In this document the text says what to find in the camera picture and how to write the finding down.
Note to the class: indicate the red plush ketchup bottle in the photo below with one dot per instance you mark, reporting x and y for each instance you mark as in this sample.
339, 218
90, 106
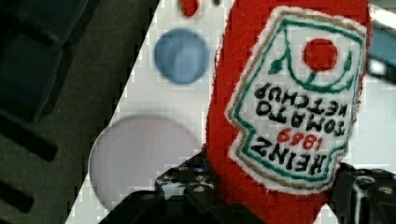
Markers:
286, 93

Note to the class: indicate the round grey plate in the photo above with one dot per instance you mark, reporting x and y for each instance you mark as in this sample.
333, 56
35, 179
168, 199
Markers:
131, 153

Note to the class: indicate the blue bowl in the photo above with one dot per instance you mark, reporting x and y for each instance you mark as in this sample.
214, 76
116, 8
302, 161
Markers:
181, 56

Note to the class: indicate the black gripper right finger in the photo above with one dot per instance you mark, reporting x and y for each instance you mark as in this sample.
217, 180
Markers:
363, 196

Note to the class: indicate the red toy strawberry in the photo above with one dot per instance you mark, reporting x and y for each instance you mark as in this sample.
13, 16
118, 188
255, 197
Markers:
188, 7

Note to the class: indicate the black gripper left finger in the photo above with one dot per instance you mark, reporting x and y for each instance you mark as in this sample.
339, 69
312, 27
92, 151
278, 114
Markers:
187, 194

